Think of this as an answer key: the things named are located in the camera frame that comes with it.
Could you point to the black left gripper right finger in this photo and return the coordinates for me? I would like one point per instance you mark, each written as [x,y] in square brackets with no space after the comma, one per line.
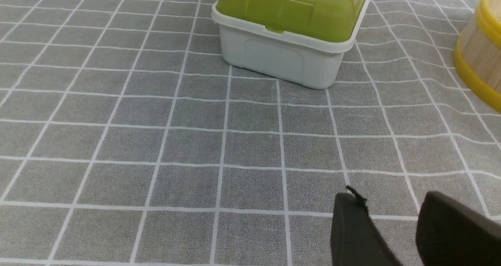
[449,233]

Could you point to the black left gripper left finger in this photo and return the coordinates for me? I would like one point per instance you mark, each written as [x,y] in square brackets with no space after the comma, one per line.
[355,240]

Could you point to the bamboo steamer basket yellow rims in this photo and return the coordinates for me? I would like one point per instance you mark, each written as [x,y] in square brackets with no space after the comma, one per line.
[477,55]

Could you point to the green lidded white storage box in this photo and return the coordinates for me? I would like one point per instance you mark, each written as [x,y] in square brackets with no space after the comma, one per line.
[300,41]

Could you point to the grey checked tablecloth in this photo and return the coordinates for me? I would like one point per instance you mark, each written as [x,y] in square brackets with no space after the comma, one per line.
[127,140]

